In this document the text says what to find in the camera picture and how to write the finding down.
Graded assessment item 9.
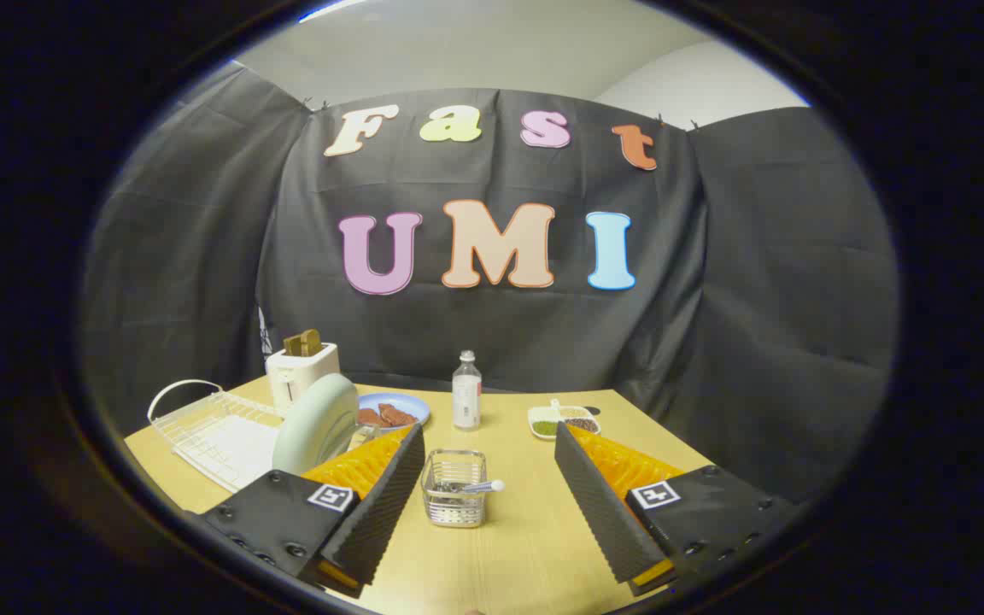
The blue plate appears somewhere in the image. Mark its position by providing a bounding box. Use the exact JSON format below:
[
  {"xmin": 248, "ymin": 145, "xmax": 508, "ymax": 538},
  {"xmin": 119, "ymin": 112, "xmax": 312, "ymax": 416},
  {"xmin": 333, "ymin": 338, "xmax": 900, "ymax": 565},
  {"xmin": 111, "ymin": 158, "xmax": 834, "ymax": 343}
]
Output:
[{"xmin": 358, "ymin": 392, "xmax": 431, "ymax": 429}]

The metal wire basket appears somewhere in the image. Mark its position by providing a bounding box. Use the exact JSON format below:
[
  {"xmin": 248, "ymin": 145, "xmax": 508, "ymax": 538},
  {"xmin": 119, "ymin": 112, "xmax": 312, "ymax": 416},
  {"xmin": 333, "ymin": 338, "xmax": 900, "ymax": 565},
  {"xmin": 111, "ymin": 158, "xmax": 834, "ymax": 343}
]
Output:
[{"xmin": 421, "ymin": 449, "xmax": 489, "ymax": 529}]

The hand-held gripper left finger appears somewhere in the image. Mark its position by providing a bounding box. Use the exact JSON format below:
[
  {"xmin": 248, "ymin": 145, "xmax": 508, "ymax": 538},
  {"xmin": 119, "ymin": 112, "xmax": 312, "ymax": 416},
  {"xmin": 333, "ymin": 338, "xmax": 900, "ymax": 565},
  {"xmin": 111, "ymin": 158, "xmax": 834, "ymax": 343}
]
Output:
[{"xmin": 201, "ymin": 422, "xmax": 426, "ymax": 599}]

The black backdrop cloth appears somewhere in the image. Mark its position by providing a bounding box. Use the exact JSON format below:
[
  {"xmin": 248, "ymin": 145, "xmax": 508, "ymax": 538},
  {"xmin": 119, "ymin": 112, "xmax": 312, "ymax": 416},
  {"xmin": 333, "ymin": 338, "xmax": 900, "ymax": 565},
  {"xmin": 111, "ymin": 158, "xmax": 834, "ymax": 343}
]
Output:
[{"xmin": 82, "ymin": 61, "xmax": 899, "ymax": 503}]

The white wire dish rack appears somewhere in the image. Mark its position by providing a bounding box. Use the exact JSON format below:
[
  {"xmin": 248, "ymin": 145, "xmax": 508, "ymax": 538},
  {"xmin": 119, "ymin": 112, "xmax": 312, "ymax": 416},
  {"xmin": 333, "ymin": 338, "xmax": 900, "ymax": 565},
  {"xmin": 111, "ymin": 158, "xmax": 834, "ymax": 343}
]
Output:
[{"xmin": 147, "ymin": 379, "xmax": 290, "ymax": 493}]

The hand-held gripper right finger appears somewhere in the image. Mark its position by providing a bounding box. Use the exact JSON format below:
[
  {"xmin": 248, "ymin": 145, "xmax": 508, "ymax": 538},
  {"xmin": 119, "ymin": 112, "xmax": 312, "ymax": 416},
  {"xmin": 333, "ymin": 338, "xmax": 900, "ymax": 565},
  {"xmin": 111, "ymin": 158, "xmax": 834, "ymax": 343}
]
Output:
[{"xmin": 554, "ymin": 421, "xmax": 800, "ymax": 597}]

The white divided condiment dish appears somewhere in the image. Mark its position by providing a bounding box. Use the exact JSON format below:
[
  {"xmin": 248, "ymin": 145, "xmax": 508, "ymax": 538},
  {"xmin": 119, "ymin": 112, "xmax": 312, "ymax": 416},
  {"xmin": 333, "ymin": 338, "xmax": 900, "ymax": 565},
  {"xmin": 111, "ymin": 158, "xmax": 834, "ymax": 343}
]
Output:
[{"xmin": 528, "ymin": 399, "xmax": 602, "ymax": 441}]

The white toaster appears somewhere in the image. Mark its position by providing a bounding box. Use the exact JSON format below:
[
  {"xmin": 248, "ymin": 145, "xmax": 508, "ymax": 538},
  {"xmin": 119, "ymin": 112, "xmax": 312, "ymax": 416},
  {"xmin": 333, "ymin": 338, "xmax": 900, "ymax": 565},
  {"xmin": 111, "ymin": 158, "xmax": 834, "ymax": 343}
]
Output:
[{"xmin": 266, "ymin": 342, "xmax": 342, "ymax": 411}]

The clear plastic bottle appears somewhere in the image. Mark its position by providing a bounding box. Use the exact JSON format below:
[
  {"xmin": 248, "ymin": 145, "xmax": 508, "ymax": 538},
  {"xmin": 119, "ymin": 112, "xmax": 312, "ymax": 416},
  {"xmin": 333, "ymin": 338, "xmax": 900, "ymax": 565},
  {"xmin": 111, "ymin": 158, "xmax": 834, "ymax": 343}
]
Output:
[{"xmin": 452, "ymin": 350, "xmax": 483, "ymax": 431}]

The brown meat slice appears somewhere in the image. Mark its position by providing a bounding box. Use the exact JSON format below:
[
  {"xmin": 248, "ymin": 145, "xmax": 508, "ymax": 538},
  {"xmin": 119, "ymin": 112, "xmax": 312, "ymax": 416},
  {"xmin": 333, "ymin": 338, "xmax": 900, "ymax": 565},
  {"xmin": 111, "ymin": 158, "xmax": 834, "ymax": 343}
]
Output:
[{"xmin": 358, "ymin": 402, "xmax": 419, "ymax": 428}]

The pale green plate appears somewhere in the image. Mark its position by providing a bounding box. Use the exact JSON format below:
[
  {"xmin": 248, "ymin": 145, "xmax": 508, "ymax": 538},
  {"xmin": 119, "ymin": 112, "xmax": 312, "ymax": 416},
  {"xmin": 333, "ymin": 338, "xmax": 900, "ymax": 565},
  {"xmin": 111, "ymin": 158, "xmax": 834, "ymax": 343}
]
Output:
[{"xmin": 272, "ymin": 373, "xmax": 360, "ymax": 477}]

